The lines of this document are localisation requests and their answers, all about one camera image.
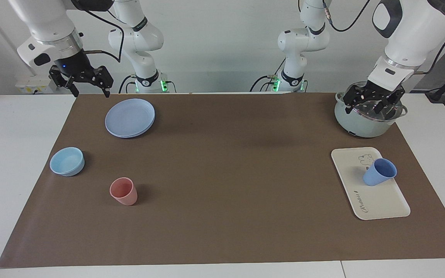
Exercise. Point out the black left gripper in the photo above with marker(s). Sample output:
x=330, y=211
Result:
x=381, y=88

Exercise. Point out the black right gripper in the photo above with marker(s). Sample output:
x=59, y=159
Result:
x=73, y=67

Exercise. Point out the blue plastic cup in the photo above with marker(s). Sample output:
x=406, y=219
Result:
x=377, y=175

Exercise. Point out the pink plastic cup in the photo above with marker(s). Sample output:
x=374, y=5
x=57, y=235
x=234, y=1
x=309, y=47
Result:
x=124, y=193

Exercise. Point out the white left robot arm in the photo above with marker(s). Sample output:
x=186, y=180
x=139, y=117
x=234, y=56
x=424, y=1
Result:
x=411, y=34

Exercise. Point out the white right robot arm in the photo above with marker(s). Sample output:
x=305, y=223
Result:
x=48, y=23

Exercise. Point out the cream rabbit print tray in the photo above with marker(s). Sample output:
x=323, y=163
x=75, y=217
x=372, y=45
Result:
x=377, y=200

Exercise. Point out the pale green cooking pot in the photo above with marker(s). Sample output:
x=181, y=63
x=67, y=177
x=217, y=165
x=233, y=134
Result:
x=361, y=127

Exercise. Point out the white power strip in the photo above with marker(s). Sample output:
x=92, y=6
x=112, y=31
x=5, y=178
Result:
x=29, y=87

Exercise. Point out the light blue bowl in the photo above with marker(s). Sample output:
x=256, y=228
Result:
x=66, y=162

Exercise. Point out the brown table mat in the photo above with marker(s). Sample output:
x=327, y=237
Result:
x=222, y=193

